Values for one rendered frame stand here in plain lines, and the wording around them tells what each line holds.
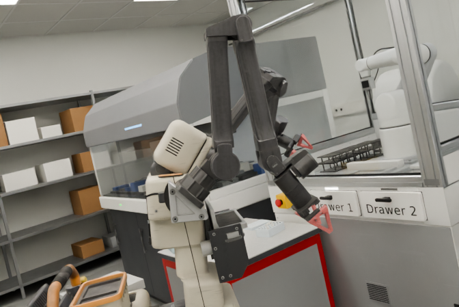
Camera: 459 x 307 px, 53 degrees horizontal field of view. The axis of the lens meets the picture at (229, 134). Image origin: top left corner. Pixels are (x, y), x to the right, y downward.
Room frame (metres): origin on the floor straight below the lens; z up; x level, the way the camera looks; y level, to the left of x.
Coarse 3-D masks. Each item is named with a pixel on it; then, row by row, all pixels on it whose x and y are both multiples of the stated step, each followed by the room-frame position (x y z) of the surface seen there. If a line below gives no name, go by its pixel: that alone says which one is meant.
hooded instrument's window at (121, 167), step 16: (208, 128) 2.75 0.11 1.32; (240, 128) 2.88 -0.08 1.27; (112, 144) 3.66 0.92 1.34; (128, 144) 3.38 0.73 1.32; (144, 144) 3.15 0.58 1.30; (240, 144) 2.86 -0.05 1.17; (96, 160) 4.05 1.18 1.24; (112, 160) 3.73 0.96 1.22; (128, 160) 3.44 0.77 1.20; (144, 160) 3.20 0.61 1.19; (240, 160) 2.85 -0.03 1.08; (256, 160) 2.91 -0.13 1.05; (96, 176) 4.14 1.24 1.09; (112, 176) 3.80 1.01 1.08; (128, 176) 3.50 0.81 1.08; (144, 176) 3.25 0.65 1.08; (240, 176) 2.83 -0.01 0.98; (112, 192) 3.88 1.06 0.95; (128, 192) 3.56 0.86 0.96; (144, 192) 3.31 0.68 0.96
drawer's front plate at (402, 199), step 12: (360, 192) 1.95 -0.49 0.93; (372, 192) 1.90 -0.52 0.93; (384, 192) 1.85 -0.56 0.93; (396, 192) 1.80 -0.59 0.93; (408, 192) 1.76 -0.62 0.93; (420, 192) 1.73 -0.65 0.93; (372, 204) 1.91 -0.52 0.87; (384, 204) 1.86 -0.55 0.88; (396, 204) 1.81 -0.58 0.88; (408, 204) 1.76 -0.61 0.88; (420, 204) 1.72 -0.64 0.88; (372, 216) 1.92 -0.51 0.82; (384, 216) 1.87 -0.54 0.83; (396, 216) 1.82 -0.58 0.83; (408, 216) 1.77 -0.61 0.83; (420, 216) 1.73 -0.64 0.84
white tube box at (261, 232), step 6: (276, 222) 2.28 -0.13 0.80; (282, 222) 2.25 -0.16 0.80; (258, 228) 2.24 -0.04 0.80; (264, 228) 2.21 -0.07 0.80; (270, 228) 2.19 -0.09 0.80; (276, 228) 2.22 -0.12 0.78; (282, 228) 2.25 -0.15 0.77; (258, 234) 2.22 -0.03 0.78; (264, 234) 2.19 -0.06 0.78; (270, 234) 2.18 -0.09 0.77
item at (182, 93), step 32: (192, 64) 2.72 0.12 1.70; (128, 96) 3.35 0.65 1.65; (160, 96) 2.85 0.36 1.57; (192, 96) 2.69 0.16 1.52; (96, 128) 3.85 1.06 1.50; (160, 128) 2.87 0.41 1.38; (224, 192) 2.73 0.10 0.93; (256, 192) 2.86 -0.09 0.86; (128, 224) 3.87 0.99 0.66; (128, 256) 4.03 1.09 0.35; (160, 288) 3.57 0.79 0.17
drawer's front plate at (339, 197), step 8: (312, 192) 2.19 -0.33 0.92; (320, 192) 2.15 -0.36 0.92; (328, 192) 2.11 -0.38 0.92; (336, 192) 2.06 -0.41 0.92; (344, 192) 2.02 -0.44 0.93; (352, 192) 1.98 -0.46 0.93; (320, 200) 2.16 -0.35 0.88; (328, 200) 2.12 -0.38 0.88; (336, 200) 2.07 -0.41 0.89; (344, 200) 2.03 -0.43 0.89; (352, 200) 1.99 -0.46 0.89; (328, 208) 2.12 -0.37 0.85; (344, 208) 2.04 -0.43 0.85; (352, 208) 2.00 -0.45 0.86
